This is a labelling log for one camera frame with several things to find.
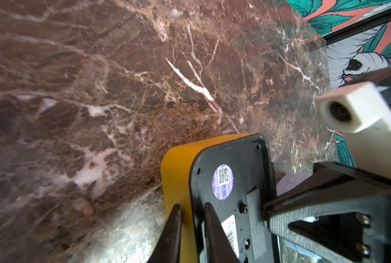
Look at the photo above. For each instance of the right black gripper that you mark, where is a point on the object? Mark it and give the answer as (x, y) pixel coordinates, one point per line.
(340, 214)

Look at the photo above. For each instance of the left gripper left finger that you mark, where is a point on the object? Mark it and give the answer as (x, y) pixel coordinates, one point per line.
(168, 247)

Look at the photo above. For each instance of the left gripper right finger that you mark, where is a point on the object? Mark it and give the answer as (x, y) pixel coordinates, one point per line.
(218, 249)

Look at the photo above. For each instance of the yellow rectangular alarm clock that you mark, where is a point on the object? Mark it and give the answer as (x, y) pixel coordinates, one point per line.
(234, 174)

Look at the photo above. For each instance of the light blue small alarm clock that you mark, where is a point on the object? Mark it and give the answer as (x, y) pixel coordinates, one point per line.
(286, 184)

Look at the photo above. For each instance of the right black frame post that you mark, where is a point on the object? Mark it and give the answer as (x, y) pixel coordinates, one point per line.
(359, 27)

